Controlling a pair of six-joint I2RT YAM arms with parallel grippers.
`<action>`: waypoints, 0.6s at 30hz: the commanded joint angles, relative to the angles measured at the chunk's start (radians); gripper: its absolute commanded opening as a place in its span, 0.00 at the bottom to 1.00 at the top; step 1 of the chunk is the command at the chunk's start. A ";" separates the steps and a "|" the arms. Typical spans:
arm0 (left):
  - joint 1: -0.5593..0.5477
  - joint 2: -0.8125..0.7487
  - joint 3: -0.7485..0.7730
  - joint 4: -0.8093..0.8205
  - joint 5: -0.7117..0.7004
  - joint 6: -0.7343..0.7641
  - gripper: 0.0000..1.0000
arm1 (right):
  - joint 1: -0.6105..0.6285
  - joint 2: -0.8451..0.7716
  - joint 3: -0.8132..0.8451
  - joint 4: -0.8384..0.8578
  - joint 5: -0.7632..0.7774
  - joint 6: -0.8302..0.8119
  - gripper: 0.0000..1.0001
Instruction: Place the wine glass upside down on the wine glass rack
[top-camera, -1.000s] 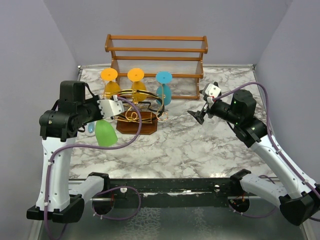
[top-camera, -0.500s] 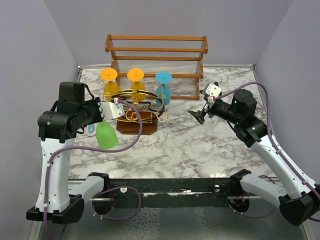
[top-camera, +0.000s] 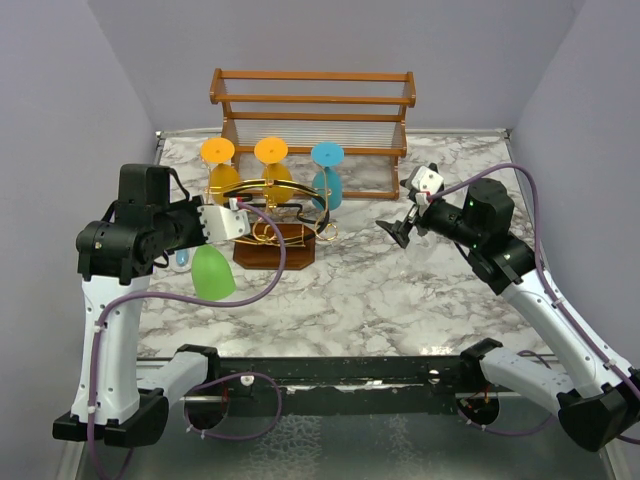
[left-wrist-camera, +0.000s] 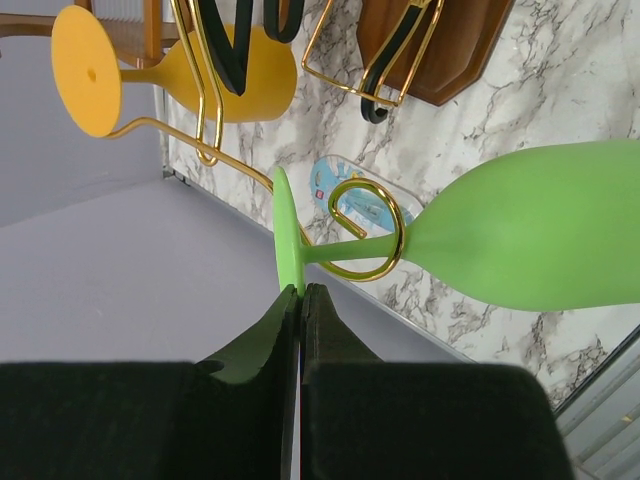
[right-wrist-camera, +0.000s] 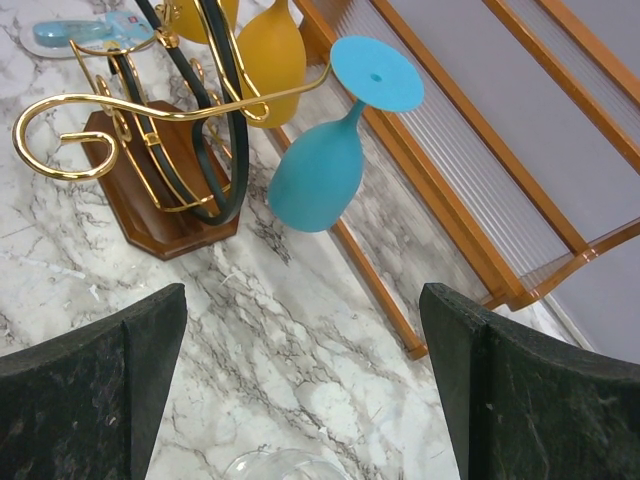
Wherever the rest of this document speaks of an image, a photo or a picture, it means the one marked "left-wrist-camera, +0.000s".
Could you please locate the gold wire wine glass rack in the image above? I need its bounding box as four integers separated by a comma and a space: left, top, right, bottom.
108, 1, 444, 287

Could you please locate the orange wine glass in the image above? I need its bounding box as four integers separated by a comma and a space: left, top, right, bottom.
51, 5, 298, 138

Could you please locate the blue packaged item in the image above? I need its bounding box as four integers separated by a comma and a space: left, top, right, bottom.
310, 155, 423, 237

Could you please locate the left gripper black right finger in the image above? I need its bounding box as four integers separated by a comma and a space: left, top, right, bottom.
300, 284, 574, 479

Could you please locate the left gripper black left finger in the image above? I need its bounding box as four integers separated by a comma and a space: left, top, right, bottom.
1, 287, 299, 479

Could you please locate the green plastic wine glass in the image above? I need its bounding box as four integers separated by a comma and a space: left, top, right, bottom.
194, 137, 640, 385

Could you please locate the wooden shelf rack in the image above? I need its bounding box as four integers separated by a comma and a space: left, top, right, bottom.
1, 1, 179, 69

